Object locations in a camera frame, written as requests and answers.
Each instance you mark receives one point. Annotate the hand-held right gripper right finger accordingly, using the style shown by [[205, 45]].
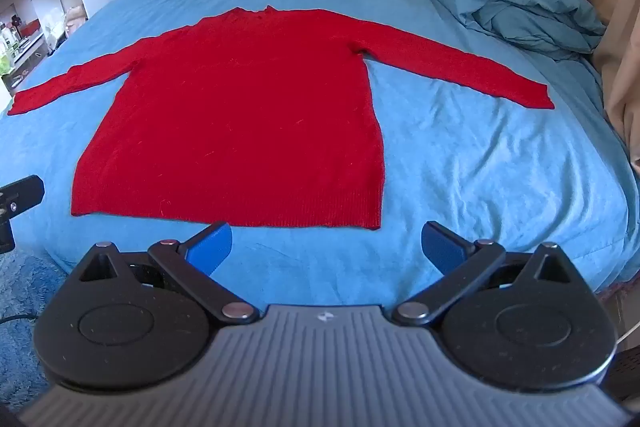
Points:
[[440, 247]]

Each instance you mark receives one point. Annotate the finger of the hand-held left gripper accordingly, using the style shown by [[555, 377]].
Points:
[[25, 193]]

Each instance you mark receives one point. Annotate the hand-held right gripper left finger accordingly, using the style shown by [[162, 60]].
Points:
[[212, 247]]

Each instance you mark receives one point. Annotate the red knit sweater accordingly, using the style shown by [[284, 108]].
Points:
[[240, 122]]

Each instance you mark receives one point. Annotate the blue bed blanket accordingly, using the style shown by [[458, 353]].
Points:
[[475, 167]]

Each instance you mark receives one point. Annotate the blue shaggy rug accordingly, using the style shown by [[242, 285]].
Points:
[[22, 302]]

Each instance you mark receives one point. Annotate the red box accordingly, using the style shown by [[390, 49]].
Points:
[[30, 28]]

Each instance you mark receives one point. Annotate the white shelf unit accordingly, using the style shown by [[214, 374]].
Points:
[[45, 2]]

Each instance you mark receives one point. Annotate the beige curtain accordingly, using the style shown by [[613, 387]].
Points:
[[617, 32]]

